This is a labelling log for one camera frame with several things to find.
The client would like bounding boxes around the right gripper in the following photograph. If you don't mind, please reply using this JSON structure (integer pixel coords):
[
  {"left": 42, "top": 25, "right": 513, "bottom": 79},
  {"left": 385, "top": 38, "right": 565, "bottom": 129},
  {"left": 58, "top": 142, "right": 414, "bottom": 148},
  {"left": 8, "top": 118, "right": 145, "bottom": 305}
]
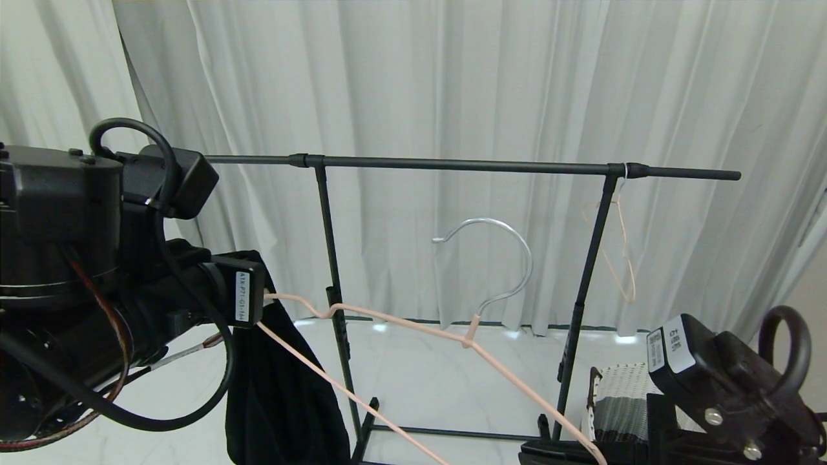
[{"left": 648, "top": 393, "right": 827, "bottom": 465}]

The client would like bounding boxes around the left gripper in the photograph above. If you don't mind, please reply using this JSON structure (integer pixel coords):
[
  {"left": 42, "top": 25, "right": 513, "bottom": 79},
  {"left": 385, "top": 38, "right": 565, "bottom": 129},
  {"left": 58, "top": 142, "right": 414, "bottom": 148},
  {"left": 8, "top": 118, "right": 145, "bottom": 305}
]
[{"left": 155, "top": 239, "right": 266, "bottom": 338}]

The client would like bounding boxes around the black garment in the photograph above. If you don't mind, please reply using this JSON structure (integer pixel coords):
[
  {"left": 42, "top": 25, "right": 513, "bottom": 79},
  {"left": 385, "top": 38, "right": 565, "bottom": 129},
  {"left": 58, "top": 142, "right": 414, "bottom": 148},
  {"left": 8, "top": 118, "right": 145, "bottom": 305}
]
[{"left": 225, "top": 251, "right": 353, "bottom": 465}]

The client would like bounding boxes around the pink clothes hanger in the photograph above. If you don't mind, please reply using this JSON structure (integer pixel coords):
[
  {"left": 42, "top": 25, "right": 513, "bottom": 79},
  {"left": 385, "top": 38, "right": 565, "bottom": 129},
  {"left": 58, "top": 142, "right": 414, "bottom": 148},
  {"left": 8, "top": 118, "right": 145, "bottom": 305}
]
[
  {"left": 257, "top": 218, "right": 609, "bottom": 465},
  {"left": 581, "top": 181, "right": 637, "bottom": 304}
]

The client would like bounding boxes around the white laundry basket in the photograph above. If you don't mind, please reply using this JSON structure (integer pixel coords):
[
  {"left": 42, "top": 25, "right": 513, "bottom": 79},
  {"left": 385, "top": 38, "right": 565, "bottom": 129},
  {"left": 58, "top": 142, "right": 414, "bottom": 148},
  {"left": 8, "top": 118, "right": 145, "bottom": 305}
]
[{"left": 583, "top": 363, "right": 708, "bottom": 446}]

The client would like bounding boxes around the black clothes rack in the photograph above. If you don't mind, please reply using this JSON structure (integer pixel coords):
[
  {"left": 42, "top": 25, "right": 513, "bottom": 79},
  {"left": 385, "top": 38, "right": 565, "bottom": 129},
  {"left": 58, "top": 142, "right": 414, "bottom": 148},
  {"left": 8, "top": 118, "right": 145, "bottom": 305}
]
[{"left": 204, "top": 154, "right": 742, "bottom": 465}]

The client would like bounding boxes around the white curtain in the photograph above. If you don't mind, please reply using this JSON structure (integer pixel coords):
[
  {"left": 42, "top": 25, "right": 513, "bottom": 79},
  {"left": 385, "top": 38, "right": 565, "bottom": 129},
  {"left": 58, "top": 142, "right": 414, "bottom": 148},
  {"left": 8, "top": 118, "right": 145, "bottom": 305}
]
[
  {"left": 113, "top": 0, "right": 827, "bottom": 340},
  {"left": 0, "top": 0, "right": 140, "bottom": 156}
]

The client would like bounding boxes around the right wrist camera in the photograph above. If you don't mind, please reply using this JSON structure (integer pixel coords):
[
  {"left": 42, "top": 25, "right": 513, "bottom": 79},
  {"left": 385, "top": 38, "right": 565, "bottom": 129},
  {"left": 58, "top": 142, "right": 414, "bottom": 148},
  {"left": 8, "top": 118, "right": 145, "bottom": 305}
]
[{"left": 646, "top": 315, "right": 824, "bottom": 453}]

